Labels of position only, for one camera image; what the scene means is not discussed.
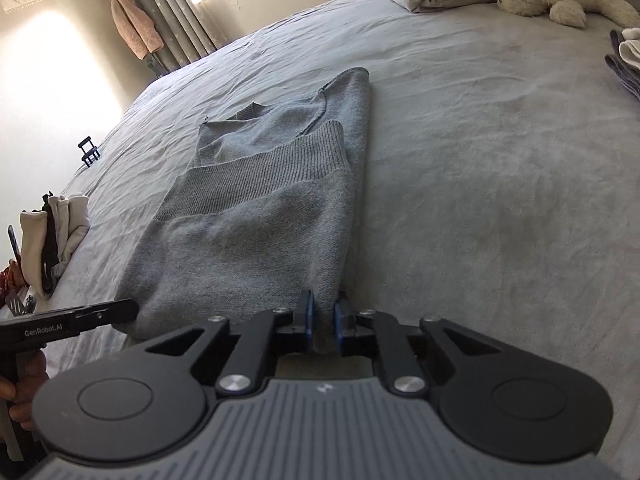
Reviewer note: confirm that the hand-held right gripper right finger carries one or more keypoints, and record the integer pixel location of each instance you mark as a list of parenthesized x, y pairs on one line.
[(340, 325)]

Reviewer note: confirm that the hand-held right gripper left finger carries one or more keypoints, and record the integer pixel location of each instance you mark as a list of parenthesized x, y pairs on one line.
[(310, 317)]

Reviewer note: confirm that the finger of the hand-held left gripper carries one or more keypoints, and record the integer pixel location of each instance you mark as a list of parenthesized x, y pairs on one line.
[(107, 312)]

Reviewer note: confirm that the grey knitted sweater with print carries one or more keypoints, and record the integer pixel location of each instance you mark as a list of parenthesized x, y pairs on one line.
[(260, 250)]

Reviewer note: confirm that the pile of folded clothes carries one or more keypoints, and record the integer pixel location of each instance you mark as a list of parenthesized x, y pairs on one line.
[(620, 72)]

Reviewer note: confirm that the person's left hand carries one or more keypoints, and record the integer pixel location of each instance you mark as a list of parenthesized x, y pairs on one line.
[(30, 380)]

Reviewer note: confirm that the metal utensil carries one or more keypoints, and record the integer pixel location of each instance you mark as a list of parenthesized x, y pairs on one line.
[(19, 305)]

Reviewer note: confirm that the blue phone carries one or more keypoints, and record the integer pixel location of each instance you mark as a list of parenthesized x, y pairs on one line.
[(14, 245)]

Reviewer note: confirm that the white cloth bundle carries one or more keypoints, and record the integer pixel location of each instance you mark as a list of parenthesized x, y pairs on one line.
[(65, 230)]

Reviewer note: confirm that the small black stand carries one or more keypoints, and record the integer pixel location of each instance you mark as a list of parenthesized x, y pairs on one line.
[(89, 152)]

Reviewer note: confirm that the bed with grey sheet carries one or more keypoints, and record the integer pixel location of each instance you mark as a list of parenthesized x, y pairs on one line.
[(475, 185)]

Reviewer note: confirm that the pink hanging towel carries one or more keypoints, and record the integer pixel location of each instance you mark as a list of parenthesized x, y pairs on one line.
[(135, 25)]

